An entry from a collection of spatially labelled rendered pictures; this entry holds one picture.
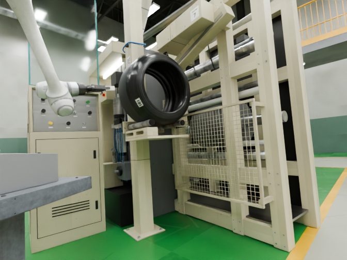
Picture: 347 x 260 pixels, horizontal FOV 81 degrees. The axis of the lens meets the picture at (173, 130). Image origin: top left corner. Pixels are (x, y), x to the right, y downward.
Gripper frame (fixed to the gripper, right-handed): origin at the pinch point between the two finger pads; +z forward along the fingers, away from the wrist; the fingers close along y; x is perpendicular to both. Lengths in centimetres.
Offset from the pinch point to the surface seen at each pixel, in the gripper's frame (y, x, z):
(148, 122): -10.2, 27.0, 19.4
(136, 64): -8.4, -14.5, 19.0
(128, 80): -5.8, -3.6, 12.2
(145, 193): 26, 85, 25
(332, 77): 103, -47, 943
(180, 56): 6, -29, 75
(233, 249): -39, 122, 49
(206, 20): -34, -40, 70
